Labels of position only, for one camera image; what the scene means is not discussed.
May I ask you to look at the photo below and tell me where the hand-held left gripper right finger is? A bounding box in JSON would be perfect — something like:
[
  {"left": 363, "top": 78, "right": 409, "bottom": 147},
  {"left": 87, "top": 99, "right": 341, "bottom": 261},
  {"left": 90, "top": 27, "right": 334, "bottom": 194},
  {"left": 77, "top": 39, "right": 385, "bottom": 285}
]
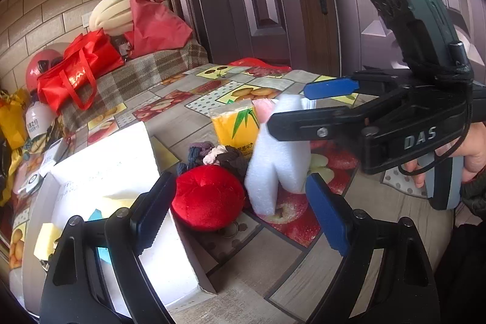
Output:
[{"left": 304, "top": 174, "right": 437, "bottom": 324}]

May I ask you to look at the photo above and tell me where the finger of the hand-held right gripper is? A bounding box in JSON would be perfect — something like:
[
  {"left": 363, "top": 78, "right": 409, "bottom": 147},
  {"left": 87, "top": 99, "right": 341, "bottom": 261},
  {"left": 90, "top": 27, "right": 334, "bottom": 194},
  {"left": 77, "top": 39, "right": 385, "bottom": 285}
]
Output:
[
  {"left": 266, "top": 87, "right": 414, "bottom": 142},
  {"left": 304, "top": 70, "right": 411, "bottom": 101}
]

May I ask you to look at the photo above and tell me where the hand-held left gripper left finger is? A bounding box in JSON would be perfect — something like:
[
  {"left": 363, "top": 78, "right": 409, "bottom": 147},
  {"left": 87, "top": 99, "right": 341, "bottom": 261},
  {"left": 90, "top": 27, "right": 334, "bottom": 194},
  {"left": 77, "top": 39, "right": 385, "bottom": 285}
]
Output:
[{"left": 40, "top": 171, "right": 177, "bottom": 324}]

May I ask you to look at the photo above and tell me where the pink pom-pom ball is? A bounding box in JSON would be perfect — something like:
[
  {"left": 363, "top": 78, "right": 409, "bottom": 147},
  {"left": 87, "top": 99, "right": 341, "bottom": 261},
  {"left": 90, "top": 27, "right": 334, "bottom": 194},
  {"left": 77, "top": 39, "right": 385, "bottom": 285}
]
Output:
[{"left": 252, "top": 98, "right": 279, "bottom": 120}]

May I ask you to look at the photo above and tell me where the white foam block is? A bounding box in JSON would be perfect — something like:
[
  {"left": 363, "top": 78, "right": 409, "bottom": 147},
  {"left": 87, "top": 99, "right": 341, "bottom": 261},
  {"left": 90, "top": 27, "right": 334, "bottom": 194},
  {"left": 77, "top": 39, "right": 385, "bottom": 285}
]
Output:
[{"left": 245, "top": 94, "right": 317, "bottom": 215}]

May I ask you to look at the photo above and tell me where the red plush ball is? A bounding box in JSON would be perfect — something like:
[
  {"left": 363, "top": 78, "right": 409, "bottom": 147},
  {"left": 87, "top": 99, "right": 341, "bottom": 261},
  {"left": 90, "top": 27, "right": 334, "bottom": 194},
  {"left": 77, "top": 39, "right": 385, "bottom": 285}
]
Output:
[{"left": 171, "top": 165, "right": 246, "bottom": 232}]

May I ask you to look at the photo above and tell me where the white cardboard box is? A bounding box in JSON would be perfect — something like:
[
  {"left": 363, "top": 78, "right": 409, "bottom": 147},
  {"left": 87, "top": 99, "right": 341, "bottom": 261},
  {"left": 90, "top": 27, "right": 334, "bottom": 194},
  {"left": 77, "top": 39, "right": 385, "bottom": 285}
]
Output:
[{"left": 23, "top": 121, "right": 218, "bottom": 317}]

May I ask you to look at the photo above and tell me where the yellow tissue pack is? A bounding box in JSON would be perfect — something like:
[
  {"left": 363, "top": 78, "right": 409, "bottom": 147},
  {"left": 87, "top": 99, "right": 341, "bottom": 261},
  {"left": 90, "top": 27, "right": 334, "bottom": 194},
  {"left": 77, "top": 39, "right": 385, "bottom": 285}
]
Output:
[{"left": 210, "top": 100, "right": 263, "bottom": 158}]

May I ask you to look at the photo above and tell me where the person's right hand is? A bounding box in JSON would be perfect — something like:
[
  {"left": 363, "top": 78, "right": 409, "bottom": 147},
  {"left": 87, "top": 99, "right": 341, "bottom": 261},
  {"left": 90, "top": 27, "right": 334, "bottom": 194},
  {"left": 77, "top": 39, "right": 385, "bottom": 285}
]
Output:
[{"left": 402, "top": 120, "right": 486, "bottom": 189}]

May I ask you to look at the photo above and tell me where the pale yellow sponge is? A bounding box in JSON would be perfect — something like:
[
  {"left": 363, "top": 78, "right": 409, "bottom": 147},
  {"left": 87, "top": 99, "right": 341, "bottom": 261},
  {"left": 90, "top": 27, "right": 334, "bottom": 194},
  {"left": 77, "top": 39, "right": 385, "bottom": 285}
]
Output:
[{"left": 93, "top": 197, "right": 135, "bottom": 218}]

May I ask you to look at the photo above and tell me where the navy scrunchie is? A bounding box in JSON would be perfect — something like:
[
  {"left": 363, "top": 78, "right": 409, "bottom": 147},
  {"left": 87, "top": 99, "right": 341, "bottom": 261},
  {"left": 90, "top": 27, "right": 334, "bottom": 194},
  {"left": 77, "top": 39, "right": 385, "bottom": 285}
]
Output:
[{"left": 176, "top": 147, "right": 203, "bottom": 176}]

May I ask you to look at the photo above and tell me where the dark brown scrunchie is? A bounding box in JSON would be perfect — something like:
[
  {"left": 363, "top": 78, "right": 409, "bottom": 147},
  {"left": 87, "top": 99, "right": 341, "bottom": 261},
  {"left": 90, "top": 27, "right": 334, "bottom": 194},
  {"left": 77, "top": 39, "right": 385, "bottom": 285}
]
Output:
[{"left": 216, "top": 145, "right": 248, "bottom": 181}]

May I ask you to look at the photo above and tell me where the purple grey scrunchie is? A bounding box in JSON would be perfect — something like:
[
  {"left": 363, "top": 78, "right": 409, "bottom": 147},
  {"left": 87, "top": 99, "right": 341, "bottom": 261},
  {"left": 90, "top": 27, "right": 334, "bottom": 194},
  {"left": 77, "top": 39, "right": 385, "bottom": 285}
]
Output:
[{"left": 190, "top": 141, "right": 215, "bottom": 155}]

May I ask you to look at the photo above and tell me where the white scrunchie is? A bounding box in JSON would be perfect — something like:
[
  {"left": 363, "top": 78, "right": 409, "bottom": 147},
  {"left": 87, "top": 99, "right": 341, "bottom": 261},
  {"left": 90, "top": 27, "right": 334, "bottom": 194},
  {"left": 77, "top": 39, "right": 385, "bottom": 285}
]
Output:
[{"left": 203, "top": 145, "right": 227, "bottom": 166}]

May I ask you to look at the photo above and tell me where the fruit printed tablecloth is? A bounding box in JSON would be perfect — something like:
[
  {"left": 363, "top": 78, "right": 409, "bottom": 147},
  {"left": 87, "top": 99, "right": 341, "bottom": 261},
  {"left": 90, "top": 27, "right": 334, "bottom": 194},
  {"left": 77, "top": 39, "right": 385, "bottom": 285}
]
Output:
[{"left": 8, "top": 64, "right": 456, "bottom": 324}]

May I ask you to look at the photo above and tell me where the small white carton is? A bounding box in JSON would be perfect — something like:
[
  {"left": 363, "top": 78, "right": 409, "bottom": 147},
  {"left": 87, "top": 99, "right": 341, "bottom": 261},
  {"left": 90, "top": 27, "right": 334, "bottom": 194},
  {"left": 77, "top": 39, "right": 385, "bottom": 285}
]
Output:
[{"left": 38, "top": 138, "right": 73, "bottom": 176}]

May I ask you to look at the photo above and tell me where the dark panelled door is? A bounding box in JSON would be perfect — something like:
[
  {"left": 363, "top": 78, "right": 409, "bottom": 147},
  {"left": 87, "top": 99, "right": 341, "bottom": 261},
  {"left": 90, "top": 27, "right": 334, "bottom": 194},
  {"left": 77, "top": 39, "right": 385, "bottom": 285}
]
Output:
[{"left": 157, "top": 0, "right": 486, "bottom": 82}]

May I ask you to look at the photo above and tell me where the small white round device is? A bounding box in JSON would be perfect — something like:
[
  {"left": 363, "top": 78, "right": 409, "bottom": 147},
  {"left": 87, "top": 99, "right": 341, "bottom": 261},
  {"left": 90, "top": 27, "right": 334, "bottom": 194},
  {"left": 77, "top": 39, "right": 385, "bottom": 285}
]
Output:
[{"left": 15, "top": 174, "right": 44, "bottom": 196}]

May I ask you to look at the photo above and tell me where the plaid blanket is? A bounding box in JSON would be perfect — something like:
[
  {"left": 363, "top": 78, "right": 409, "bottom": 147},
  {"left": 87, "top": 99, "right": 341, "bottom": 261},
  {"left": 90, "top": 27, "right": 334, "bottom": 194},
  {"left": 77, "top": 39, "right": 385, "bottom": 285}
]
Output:
[{"left": 61, "top": 41, "right": 208, "bottom": 131}]

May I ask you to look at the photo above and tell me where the person's dark clothing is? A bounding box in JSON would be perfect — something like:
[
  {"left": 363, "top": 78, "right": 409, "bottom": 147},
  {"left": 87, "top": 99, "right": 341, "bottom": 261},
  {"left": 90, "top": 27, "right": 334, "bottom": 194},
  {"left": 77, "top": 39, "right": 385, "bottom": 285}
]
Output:
[{"left": 433, "top": 221, "right": 486, "bottom": 324}]

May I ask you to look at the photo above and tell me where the white plastic jar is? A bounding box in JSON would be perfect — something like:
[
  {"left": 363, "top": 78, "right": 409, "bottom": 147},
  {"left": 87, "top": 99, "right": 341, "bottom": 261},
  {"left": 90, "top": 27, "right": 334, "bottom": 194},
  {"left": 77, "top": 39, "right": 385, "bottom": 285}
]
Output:
[{"left": 25, "top": 96, "right": 57, "bottom": 143}]

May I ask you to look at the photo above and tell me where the shiny red tote bag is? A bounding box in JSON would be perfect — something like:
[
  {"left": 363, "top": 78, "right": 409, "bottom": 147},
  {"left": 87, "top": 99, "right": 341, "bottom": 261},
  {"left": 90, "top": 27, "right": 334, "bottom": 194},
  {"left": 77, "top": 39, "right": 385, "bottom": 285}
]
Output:
[{"left": 37, "top": 29, "right": 126, "bottom": 116}]

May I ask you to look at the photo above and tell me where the yellow bag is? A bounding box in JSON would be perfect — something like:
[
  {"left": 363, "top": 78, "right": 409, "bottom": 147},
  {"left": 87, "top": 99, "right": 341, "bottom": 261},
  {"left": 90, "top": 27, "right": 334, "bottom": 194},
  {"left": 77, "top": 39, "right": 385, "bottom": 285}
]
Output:
[{"left": 0, "top": 89, "right": 30, "bottom": 151}]

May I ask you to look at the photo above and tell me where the red cloth bag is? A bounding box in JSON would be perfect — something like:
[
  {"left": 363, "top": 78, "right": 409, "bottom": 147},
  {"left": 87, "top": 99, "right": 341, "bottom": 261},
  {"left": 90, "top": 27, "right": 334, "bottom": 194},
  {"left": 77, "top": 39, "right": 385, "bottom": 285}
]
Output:
[{"left": 123, "top": 0, "right": 194, "bottom": 59}]

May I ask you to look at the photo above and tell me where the red helmet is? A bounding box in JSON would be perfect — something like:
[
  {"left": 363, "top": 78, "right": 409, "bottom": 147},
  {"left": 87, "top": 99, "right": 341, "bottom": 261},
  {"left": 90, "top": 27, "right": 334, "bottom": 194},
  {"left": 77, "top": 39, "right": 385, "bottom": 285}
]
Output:
[{"left": 26, "top": 49, "right": 66, "bottom": 93}]

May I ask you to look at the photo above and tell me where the cream foam roll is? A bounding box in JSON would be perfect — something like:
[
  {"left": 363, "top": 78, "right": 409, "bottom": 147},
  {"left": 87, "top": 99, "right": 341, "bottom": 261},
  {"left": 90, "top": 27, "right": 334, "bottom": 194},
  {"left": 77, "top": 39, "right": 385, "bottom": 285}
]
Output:
[{"left": 89, "top": 0, "right": 137, "bottom": 36}]

